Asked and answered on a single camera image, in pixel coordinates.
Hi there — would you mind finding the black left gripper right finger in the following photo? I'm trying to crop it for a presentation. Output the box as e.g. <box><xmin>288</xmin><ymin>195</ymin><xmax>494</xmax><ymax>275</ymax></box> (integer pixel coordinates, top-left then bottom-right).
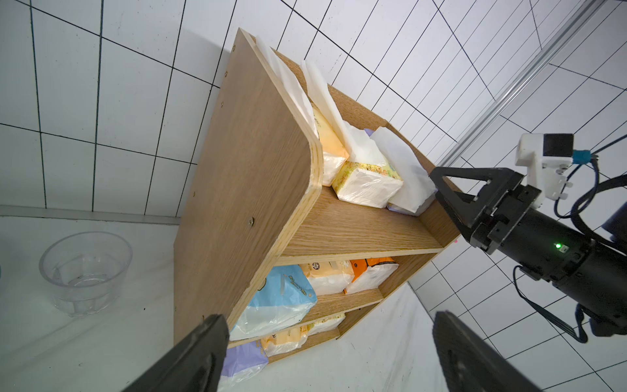
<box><xmin>433</xmin><ymin>311</ymin><xmax>540</xmax><ymax>392</ymax></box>

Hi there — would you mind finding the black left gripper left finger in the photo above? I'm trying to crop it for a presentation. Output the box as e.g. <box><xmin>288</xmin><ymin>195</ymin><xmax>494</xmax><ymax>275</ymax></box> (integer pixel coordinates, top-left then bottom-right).
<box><xmin>125</xmin><ymin>315</ymin><xmax>230</xmax><ymax>392</ymax></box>

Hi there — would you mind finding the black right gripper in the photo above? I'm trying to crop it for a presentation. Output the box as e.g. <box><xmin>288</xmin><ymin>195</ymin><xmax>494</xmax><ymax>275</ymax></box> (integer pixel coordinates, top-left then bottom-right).
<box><xmin>429</xmin><ymin>167</ymin><xmax>595</xmax><ymax>286</ymax></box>

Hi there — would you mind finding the purple dog tissue pack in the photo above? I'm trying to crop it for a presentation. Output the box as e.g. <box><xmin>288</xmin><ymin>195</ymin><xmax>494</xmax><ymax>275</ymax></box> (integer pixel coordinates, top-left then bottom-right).
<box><xmin>365</xmin><ymin>127</ymin><xmax>436</xmax><ymax>217</ymax></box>

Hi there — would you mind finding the light blue tissue pack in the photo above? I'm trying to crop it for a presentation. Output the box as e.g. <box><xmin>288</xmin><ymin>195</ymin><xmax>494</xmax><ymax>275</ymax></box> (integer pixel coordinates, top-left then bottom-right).
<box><xmin>230</xmin><ymin>266</ymin><xmax>318</xmax><ymax>341</ymax></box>

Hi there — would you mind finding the green-yellow floral tissue pack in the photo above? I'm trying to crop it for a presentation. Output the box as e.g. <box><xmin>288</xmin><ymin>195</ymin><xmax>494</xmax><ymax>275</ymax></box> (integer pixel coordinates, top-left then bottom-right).
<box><xmin>301</xmin><ymin>61</ymin><xmax>403</xmax><ymax>208</ymax></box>

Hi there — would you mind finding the orange-yellow tissue pack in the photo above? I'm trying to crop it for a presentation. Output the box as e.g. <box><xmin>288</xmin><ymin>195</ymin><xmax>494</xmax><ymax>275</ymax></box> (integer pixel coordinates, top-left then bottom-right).
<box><xmin>256</xmin><ymin>37</ymin><xmax>349</xmax><ymax>187</ymax></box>

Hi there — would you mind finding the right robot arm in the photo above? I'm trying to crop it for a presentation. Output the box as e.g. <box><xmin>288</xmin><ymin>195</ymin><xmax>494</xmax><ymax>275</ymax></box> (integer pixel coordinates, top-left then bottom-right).
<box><xmin>429</xmin><ymin>167</ymin><xmax>626</xmax><ymax>336</ymax></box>

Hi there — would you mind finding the purple tissue pack bottom shelf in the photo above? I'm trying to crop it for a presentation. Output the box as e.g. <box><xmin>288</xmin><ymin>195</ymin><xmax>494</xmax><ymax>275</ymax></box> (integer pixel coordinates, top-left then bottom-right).
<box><xmin>217</xmin><ymin>341</ymin><xmax>269</xmax><ymax>391</ymax></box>

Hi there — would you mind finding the yellow tissue pack bottom shelf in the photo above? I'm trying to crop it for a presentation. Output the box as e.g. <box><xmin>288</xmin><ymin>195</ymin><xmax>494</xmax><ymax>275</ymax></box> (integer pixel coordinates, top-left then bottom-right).
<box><xmin>260</xmin><ymin>326</ymin><xmax>308</xmax><ymax>357</ymax></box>

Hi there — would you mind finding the orange tissue pack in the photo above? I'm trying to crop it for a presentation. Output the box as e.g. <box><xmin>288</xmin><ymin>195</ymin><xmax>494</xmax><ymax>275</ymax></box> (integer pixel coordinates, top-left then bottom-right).
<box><xmin>344</xmin><ymin>257</ymin><xmax>398</xmax><ymax>295</ymax></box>

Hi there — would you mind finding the pale green tissue pack bottom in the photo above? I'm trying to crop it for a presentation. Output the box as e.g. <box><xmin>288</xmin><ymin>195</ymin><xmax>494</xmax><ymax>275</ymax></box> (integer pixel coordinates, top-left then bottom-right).
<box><xmin>307</xmin><ymin>313</ymin><xmax>346</xmax><ymax>336</ymax></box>

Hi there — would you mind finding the cream yellow tissue pack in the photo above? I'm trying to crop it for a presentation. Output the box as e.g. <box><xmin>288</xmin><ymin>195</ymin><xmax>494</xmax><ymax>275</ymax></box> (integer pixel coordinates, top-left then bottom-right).
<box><xmin>300</xmin><ymin>261</ymin><xmax>354</xmax><ymax>296</ymax></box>

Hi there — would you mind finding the wooden three-tier shelf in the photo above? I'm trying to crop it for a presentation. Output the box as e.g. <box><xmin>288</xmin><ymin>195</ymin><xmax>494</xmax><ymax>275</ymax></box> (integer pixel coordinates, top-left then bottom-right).
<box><xmin>173</xmin><ymin>30</ymin><xmax>459</xmax><ymax>348</ymax></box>

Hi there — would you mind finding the clear plastic cup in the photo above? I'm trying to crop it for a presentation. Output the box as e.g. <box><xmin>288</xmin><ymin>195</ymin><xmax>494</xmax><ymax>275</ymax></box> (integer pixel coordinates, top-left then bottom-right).
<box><xmin>39</xmin><ymin>231</ymin><xmax>133</xmax><ymax>317</ymax></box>

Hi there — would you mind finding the black right camera cable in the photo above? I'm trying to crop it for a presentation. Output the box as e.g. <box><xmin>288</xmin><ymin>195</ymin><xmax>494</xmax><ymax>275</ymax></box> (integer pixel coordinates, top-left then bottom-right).
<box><xmin>513</xmin><ymin>134</ymin><xmax>627</xmax><ymax>344</ymax></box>

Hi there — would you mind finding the aluminium corner post right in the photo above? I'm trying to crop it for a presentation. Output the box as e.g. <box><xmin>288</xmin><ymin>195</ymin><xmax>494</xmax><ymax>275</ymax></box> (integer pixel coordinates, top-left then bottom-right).
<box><xmin>438</xmin><ymin>0</ymin><xmax>606</xmax><ymax>166</ymax></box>

